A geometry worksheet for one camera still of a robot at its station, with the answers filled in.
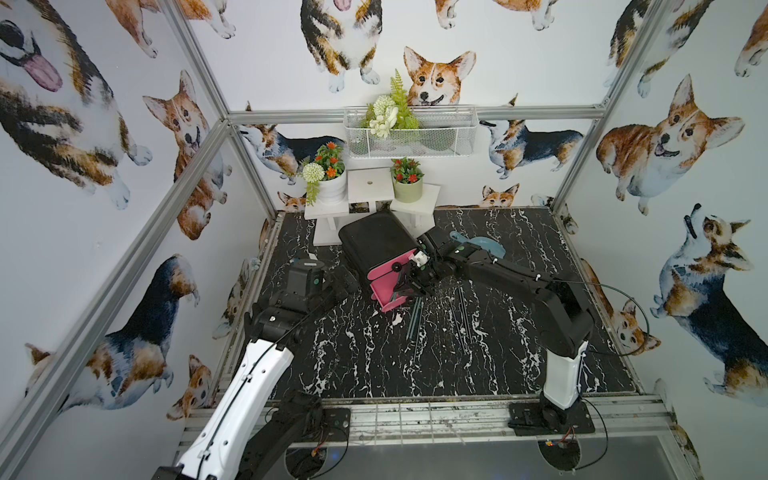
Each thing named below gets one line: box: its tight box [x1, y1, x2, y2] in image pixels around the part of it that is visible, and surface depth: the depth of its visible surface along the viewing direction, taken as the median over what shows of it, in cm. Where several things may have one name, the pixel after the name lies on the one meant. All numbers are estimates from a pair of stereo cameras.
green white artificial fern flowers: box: [360, 68, 420, 138], surface depth 82 cm
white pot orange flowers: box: [303, 141, 347, 207], surface depth 95 cm
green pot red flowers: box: [390, 157, 425, 203], surface depth 97 cm
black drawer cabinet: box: [338, 210, 421, 283], surface depth 90 cm
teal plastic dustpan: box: [450, 231, 507, 259], surface depth 114 cm
